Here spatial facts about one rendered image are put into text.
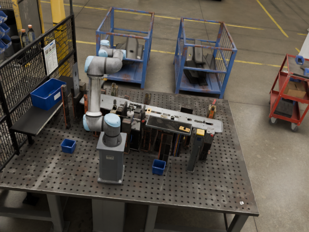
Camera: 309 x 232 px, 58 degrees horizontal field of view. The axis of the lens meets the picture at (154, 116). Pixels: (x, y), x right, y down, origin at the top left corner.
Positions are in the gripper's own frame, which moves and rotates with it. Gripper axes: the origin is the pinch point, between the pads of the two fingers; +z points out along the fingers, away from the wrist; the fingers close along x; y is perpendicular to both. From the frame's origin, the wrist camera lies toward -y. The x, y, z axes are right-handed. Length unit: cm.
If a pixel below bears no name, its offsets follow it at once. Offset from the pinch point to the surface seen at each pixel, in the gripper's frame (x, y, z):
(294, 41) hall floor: 549, 329, 124
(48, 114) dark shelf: -39, -35, 24
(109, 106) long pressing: -5.7, 9.1, 26.5
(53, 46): 17, -55, -12
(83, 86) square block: 10.5, -23.7, 21.8
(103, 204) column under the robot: -75, 28, 80
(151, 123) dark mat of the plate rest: -37, 55, 10
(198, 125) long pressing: -7, 95, 26
